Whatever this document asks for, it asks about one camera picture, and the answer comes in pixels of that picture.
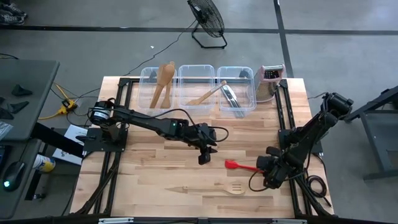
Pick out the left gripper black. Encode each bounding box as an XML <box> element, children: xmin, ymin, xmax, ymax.
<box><xmin>189</xmin><ymin>123</ymin><xmax>218</xmax><ymax>154</ymax></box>

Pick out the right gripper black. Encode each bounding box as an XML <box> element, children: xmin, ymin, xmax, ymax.
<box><xmin>256</xmin><ymin>146</ymin><xmax>285</xmax><ymax>177</ymax></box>

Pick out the red silicone spatula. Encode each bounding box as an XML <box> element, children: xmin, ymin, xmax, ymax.
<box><xmin>224</xmin><ymin>159</ymin><xmax>265</xmax><ymax>173</ymax></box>

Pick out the wooden slotted spoon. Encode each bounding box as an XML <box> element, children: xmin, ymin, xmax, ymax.
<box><xmin>164</xmin><ymin>181</ymin><xmax>247</xmax><ymax>197</ymax></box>

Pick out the wide wooden spatula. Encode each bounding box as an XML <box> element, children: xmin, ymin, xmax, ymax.
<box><xmin>185</xmin><ymin>80</ymin><xmax>228</xmax><ymax>107</ymax></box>

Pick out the wooden round spoon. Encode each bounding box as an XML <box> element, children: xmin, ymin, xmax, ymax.
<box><xmin>149</xmin><ymin>63</ymin><xmax>176</xmax><ymax>110</ymax></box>

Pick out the clear plastic bin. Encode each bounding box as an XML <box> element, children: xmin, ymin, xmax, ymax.
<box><xmin>137</xmin><ymin>65</ymin><xmax>178</xmax><ymax>119</ymax></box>
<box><xmin>216</xmin><ymin>65</ymin><xmax>257</xmax><ymax>119</ymax></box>
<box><xmin>177</xmin><ymin>63</ymin><xmax>216</xmax><ymax>116</ymax></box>

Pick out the metal box grater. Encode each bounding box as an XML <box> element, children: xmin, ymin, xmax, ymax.
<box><xmin>254</xmin><ymin>63</ymin><xmax>286</xmax><ymax>104</ymax></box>

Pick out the dark grey stand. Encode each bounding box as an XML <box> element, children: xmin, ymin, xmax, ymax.
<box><xmin>343</xmin><ymin>85</ymin><xmax>398</xmax><ymax>182</ymax></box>

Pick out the black floor fan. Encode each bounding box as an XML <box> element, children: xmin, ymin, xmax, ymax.
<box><xmin>187</xmin><ymin>0</ymin><xmax>228</xmax><ymax>50</ymax></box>

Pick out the white booklet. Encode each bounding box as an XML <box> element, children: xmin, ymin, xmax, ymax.
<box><xmin>52</xmin><ymin>124</ymin><xmax>90</xmax><ymax>166</ymax></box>

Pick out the yellow power strip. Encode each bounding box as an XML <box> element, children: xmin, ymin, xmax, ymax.
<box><xmin>60</xmin><ymin>98</ymin><xmax>78</xmax><ymax>115</ymax></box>

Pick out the white yellow can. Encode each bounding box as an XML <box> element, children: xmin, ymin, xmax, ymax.
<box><xmin>32</xmin><ymin>154</ymin><xmax>57</xmax><ymax>174</ymax></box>

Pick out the grey desk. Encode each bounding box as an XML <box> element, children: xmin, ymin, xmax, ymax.
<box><xmin>0</xmin><ymin>58</ymin><xmax>60</xmax><ymax>220</ymax></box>

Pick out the black cloth piece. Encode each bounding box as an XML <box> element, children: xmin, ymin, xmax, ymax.
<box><xmin>0</xmin><ymin>96</ymin><xmax>30</xmax><ymax>121</ymax></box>
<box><xmin>11</xmin><ymin>84</ymin><xmax>33</xmax><ymax>97</ymax></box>

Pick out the black computer mouse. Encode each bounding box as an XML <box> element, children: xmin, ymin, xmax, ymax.
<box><xmin>2</xmin><ymin>161</ymin><xmax>26</xmax><ymax>192</ymax></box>

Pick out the clear plastic bag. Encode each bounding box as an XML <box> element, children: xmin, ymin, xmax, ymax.
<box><xmin>0</xmin><ymin>121</ymin><xmax>14</xmax><ymax>141</ymax></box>

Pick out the person's shoe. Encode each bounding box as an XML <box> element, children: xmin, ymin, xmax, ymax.
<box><xmin>4</xmin><ymin>2</ymin><xmax>28</xmax><ymax>18</ymax></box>
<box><xmin>0</xmin><ymin>11</ymin><xmax>25</xmax><ymax>26</ymax></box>

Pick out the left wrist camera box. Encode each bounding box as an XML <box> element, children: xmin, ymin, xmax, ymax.
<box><xmin>198</xmin><ymin>152</ymin><xmax>211</xmax><ymax>166</ymax></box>

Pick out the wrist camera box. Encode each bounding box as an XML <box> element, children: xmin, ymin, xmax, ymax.
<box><xmin>198</xmin><ymin>152</ymin><xmax>211</xmax><ymax>166</ymax></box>
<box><xmin>263</xmin><ymin>175</ymin><xmax>281</xmax><ymax>190</ymax></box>

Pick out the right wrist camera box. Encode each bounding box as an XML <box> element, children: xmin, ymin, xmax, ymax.
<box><xmin>263</xmin><ymin>175</ymin><xmax>281</xmax><ymax>190</ymax></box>

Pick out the silver frame bracket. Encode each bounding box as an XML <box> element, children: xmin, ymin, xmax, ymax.
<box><xmin>272</xmin><ymin>218</ymin><xmax>308</xmax><ymax>224</ymax></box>
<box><xmin>98</xmin><ymin>217</ymin><xmax>134</xmax><ymax>224</ymax></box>

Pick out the coiled black cable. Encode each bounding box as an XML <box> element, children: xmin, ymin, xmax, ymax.
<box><xmin>303</xmin><ymin>167</ymin><xmax>333</xmax><ymax>208</ymax></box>

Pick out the black fan cable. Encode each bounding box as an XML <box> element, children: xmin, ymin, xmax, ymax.
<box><xmin>123</xmin><ymin>19</ymin><xmax>198</xmax><ymax>77</ymax></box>

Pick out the black table frame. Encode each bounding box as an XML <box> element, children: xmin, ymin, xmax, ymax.
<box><xmin>70</xmin><ymin>77</ymin><xmax>335</xmax><ymax>220</ymax></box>

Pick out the black floor cable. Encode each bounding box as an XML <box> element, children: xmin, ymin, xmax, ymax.
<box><xmin>49</xmin><ymin>88</ymin><xmax>102</xmax><ymax>125</ymax></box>

